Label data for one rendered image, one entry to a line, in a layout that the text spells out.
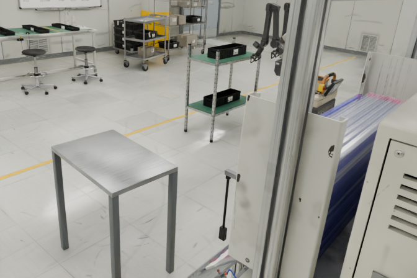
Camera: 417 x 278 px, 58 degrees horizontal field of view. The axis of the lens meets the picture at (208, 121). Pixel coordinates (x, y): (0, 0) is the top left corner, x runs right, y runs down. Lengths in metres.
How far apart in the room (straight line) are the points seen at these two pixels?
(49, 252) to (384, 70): 2.47
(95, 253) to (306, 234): 2.37
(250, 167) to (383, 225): 0.21
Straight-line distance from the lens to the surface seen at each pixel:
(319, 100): 3.88
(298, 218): 0.62
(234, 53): 4.60
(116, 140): 2.57
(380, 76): 1.14
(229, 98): 4.76
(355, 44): 11.42
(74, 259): 2.88
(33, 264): 2.92
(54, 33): 6.66
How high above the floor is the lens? 1.89
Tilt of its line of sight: 22 degrees down
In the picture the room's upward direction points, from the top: 4 degrees clockwise
